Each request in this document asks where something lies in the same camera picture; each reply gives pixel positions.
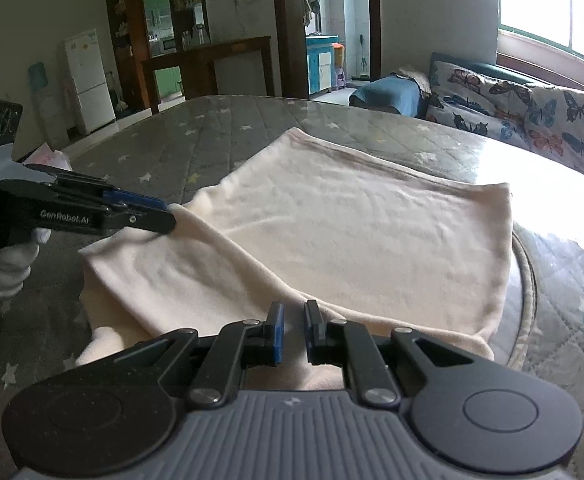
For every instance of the pink bag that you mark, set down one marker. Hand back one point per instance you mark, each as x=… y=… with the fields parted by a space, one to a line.
x=49 y=157

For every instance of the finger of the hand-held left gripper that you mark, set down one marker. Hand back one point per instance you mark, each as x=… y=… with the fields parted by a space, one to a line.
x=137 y=201
x=147 y=221

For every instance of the long butterfly print cushion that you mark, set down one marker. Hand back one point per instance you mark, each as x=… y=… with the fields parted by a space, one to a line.
x=472 y=100

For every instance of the water dispenser with blue cover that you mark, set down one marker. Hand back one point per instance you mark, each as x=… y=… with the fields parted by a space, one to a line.
x=38 y=77

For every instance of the microwave oven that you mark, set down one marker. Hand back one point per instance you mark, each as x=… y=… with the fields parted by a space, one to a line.
x=169 y=44

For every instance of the purple stool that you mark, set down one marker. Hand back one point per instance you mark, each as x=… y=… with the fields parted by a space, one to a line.
x=340 y=79

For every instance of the white refrigerator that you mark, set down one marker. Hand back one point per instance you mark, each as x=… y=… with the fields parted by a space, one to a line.
x=89 y=85

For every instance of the blue kitchen cabinet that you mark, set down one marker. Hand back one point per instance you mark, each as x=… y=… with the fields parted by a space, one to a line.
x=319 y=67

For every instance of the cream cloth garment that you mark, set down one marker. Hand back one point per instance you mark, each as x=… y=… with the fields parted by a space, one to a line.
x=322 y=210

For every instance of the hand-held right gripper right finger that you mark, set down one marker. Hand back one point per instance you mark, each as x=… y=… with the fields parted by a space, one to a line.
x=313 y=335

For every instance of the square butterfly print cushion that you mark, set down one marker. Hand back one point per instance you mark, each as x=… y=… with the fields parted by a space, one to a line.
x=572 y=130

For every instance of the blue sofa blanket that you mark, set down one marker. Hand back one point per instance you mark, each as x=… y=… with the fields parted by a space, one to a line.
x=384 y=95

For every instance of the orange bin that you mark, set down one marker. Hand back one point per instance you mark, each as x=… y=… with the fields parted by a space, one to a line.
x=338 y=55

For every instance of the beige towel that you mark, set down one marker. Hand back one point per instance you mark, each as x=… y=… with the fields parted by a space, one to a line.
x=414 y=77

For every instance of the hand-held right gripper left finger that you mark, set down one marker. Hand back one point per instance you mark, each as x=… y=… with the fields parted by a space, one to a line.
x=277 y=335

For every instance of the person's left hand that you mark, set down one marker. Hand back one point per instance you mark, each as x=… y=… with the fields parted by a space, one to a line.
x=9 y=272

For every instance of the dark wooden shelf cabinet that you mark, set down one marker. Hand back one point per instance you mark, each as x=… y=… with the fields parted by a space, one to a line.
x=132 y=35

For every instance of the teal sofa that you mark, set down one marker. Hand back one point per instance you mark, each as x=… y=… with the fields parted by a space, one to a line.
x=487 y=69

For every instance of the dark wooden door frame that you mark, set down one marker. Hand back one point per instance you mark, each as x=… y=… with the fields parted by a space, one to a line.
x=287 y=35

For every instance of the dark wooden counter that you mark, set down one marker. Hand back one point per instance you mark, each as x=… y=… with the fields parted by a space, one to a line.
x=202 y=50

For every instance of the hanging cloths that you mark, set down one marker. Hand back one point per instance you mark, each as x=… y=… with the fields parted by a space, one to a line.
x=312 y=2

